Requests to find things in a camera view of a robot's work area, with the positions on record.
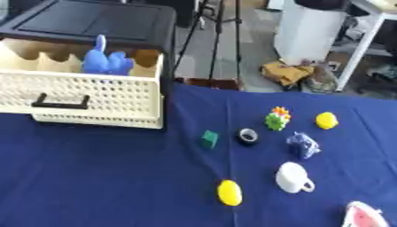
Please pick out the camouflage bag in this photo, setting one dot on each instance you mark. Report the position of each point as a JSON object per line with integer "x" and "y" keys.
{"x": 320, "y": 79}

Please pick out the yellow oval toy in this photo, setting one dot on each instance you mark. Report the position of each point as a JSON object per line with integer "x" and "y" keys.
{"x": 229, "y": 192}

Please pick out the black tripod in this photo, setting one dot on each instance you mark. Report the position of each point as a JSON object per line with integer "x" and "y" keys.
{"x": 217, "y": 29}

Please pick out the blue soft toy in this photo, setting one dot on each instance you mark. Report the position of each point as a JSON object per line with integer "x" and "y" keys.
{"x": 107, "y": 62}

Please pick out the green block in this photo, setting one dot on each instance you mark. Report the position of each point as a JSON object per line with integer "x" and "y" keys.
{"x": 209, "y": 139}

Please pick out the white bin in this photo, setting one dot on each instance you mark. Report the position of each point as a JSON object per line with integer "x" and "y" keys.
{"x": 306, "y": 31}

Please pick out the black tape roll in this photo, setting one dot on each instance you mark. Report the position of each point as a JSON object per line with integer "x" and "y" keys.
{"x": 248, "y": 136}

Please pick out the white table frame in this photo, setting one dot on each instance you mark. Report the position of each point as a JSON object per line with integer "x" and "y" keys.
{"x": 364, "y": 41}

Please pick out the tan bag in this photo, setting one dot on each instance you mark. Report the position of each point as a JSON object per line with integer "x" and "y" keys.
{"x": 286, "y": 72}

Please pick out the dark blue crumpled bag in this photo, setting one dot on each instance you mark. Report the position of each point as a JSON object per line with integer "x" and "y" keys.
{"x": 302, "y": 145}

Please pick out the small yellow round toy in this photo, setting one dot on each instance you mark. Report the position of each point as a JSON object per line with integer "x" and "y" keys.
{"x": 326, "y": 120}

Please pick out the pale perforated drawer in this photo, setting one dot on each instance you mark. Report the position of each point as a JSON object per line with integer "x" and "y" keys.
{"x": 103, "y": 94}

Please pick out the green and orange toy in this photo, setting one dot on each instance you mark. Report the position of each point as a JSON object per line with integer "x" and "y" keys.
{"x": 277, "y": 119}

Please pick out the white mug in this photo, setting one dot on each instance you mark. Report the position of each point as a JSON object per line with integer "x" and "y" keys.
{"x": 292, "y": 177}

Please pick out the black cabinet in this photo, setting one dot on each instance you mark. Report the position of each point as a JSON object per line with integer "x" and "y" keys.
{"x": 88, "y": 20}

